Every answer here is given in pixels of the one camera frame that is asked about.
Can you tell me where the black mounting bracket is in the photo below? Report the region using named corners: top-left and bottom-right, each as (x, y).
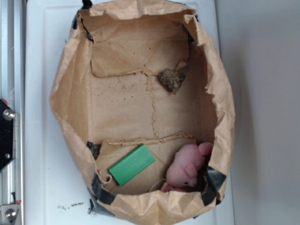
top-left (0, 99), bottom-right (15, 172)

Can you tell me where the green rectangular block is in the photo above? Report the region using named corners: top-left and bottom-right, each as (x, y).
top-left (108, 144), bottom-right (155, 186)

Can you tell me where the pink plush toy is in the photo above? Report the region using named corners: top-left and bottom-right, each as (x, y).
top-left (161, 142), bottom-right (213, 192)

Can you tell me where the aluminium frame rail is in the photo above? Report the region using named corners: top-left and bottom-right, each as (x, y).
top-left (0, 0), bottom-right (24, 225)

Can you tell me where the rough brown rock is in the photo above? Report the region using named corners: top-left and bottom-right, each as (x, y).
top-left (158, 68), bottom-right (186, 95)

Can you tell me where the silver corner bracket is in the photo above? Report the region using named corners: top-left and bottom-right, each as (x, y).
top-left (0, 204), bottom-right (22, 225)

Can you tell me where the brown paper bag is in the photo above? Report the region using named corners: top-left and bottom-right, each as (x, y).
top-left (50, 0), bottom-right (235, 225)

